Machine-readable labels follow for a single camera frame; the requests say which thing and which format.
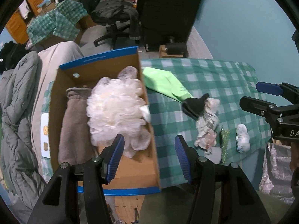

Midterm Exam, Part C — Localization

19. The blue-rimmed cardboard box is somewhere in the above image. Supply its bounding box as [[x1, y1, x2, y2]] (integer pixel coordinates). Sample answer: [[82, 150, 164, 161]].
[[48, 46, 161, 196]]

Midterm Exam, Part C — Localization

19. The green glitter cloth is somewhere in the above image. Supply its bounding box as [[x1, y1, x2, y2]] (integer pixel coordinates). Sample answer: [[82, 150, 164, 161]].
[[221, 127, 229, 164]]

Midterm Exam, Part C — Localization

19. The wooden louvered wardrobe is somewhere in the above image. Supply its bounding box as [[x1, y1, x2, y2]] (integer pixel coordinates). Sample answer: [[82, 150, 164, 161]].
[[4, 0, 42, 44]]

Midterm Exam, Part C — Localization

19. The white smartphone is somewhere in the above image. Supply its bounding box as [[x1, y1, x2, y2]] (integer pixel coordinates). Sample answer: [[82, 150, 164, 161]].
[[40, 113, 51, 158]]

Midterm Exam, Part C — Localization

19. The twisted white plastic bag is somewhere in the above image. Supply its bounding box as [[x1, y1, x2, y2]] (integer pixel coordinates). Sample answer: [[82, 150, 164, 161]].
[[194, 98, 220, 152]]

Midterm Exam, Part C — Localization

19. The black glove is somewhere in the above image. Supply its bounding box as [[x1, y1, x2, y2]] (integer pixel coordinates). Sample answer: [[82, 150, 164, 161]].
[[181, 94, 209, 120]]

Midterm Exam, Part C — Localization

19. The black dumbbell roller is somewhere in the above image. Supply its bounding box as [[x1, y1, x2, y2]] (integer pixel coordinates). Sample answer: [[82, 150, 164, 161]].
[[165, 36, 189, 58]]

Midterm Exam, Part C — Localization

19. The small cardboard box on floor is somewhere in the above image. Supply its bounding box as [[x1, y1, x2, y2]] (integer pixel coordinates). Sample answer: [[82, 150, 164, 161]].
[[159, 45, 183, 59]]

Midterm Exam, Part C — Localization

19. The light green cloth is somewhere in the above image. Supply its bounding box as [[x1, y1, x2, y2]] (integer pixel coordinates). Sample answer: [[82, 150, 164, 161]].
[[142, 67, 193, 102]]

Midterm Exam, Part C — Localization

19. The green checkered tablecloth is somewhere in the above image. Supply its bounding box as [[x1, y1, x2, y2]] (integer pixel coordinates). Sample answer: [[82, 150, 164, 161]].
[[40, 57, 273, 189]]

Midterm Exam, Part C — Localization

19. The small white sock ball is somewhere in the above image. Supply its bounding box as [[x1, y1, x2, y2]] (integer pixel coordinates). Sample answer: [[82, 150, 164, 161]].
[[236, 124, 250, 153]]

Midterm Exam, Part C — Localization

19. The person's right hand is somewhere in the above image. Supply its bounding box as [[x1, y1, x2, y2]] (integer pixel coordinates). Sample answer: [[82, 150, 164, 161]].
[[289, 141, 299, 192]]

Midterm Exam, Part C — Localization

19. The beige mattress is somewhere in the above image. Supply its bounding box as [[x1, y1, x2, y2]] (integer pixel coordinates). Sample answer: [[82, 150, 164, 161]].
[[30, 40, 85, 159]]

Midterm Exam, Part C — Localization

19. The black office chair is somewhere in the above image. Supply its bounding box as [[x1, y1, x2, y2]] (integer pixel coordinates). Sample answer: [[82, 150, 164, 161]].
[[90, 0, 141, 50]]

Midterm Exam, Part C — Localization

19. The silver plastic bag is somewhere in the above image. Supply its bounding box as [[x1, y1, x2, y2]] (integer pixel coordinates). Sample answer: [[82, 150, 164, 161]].
[[259, 143, 295, 205]]

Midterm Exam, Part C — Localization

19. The large black hanging coat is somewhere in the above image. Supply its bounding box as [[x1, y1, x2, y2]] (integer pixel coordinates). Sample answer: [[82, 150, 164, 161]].
[[137, 0, 202, 51]]

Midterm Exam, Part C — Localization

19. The grey fleece slipper sock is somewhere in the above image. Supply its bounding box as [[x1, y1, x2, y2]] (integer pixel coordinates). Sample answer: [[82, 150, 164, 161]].
[[58, 88, 98, 165]]

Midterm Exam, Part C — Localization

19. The green checkered cloth on boxes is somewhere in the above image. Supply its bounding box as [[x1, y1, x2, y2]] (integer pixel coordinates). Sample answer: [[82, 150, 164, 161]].
[[26, 0, 88, 45]]

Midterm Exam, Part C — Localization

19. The grey quilted duvet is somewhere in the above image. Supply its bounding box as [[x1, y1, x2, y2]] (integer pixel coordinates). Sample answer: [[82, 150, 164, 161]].
[[1, 51, 45, 209]]

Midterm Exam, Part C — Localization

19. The black clothes pile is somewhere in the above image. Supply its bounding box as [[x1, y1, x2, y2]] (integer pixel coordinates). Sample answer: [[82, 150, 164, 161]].
[[0, 41, 29, 74]]

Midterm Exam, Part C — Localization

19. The white mesh bath pouf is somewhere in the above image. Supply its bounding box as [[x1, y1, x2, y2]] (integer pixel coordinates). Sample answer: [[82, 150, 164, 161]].
[[87, 66, 151, 158]]

